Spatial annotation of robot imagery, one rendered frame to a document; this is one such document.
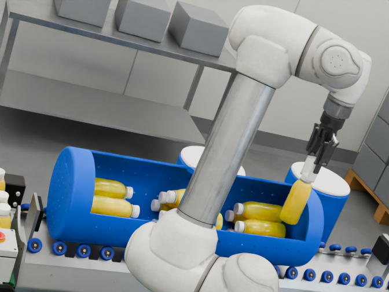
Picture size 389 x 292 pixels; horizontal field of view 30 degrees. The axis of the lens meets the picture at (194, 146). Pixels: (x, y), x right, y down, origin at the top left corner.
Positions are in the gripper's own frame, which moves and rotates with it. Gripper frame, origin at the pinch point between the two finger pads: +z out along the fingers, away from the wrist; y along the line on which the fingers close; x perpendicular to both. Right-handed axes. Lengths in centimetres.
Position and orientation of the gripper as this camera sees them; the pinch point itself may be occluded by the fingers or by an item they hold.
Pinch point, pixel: (310, 169)
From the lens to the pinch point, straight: 238.3
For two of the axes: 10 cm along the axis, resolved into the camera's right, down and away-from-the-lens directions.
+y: -3.0, -4.7, 8.3
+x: -9.0, -1.5, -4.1
